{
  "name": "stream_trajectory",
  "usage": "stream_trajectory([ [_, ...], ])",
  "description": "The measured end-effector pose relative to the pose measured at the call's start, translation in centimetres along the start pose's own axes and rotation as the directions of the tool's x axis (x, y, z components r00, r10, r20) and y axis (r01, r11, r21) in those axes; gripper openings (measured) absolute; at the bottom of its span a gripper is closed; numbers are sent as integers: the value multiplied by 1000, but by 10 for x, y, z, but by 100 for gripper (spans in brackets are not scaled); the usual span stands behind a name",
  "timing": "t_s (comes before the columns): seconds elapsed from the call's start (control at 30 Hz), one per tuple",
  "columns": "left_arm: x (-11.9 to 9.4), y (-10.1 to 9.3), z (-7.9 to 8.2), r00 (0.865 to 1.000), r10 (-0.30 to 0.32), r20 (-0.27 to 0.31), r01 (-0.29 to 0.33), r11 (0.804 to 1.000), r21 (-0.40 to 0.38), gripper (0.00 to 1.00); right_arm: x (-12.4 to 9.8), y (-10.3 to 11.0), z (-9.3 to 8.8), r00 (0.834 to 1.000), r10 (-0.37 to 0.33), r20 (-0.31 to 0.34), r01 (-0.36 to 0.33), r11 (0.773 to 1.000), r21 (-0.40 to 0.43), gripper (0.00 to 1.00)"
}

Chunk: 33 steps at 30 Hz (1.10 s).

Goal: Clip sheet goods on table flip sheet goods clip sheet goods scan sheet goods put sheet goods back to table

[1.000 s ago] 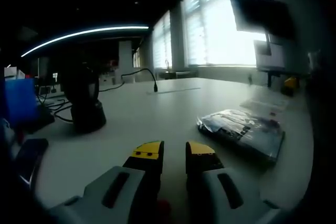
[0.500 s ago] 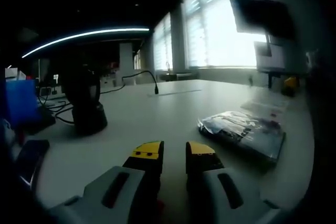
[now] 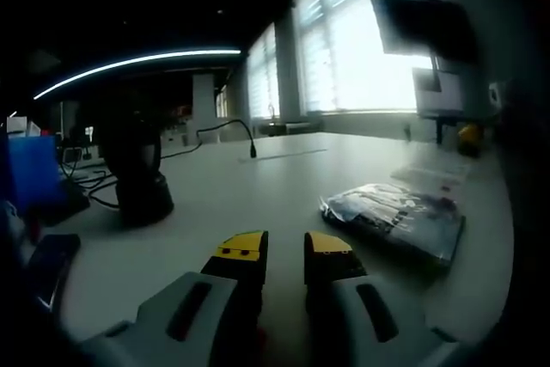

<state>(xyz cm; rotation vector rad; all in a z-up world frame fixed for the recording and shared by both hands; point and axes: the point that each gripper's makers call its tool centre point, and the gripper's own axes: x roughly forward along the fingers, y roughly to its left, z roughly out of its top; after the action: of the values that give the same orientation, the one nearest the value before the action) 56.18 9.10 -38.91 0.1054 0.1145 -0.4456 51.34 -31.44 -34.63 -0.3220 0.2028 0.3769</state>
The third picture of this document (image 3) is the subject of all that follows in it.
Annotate black table cables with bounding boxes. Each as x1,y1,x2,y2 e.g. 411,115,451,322
58,147,121,210

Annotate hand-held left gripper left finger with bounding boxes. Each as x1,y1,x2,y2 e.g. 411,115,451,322
79,229,270,367

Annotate blue box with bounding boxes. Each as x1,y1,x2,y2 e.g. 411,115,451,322
7,134,61,210

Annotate black smartphone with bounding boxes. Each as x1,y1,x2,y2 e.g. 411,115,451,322
27,233,82,313

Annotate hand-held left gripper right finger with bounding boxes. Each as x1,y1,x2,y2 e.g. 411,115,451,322
303,230,469,367

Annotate black barcode scanner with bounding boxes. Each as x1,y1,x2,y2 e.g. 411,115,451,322
99,115,175,228

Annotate ceiling light strip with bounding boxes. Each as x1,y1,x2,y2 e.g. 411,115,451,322
33,49,241,101

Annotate white table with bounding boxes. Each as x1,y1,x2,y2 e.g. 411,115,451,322
59,131,515,342

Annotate green black sheet goods packet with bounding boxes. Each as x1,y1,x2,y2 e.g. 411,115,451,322
319,183,468,268

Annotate white box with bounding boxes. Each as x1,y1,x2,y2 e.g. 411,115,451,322
411,66,466,116

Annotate black gooseneck cable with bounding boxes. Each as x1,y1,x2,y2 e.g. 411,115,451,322
161,119,259,161

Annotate black monitor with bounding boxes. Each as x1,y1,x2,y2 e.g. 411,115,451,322
370,0,478,63

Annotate narrow window with blinds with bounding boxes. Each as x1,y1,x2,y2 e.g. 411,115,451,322
247,22,280,119

